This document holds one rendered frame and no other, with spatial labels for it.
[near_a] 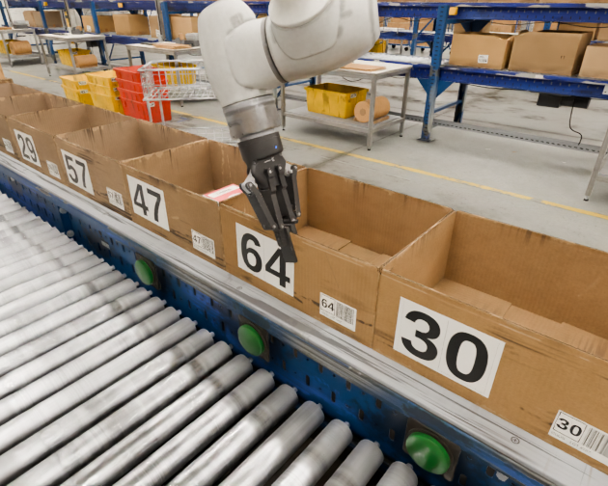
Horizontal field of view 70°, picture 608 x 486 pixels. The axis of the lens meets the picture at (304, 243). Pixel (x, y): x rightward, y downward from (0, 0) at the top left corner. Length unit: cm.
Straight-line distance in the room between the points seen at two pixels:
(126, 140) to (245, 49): 102
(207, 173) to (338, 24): 83
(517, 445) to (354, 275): 33
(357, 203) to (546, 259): 42
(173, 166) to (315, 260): 67
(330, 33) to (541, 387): 56
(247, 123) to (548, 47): 434
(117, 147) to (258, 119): 99
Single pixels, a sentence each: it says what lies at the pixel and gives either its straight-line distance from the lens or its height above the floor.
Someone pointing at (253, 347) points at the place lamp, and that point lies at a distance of 91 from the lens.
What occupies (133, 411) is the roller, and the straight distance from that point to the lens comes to 93.
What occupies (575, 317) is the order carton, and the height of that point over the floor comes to 91.
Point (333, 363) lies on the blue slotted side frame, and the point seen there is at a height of 87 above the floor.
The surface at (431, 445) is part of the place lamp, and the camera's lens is 74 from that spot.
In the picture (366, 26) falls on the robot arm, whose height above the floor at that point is 139.
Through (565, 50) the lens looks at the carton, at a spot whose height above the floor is 101.
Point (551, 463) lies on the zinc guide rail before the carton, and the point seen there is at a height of 89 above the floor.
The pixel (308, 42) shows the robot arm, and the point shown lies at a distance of 68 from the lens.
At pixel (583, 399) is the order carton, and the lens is 68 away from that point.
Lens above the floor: 142
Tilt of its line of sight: 29 degrees down
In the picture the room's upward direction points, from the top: straight up
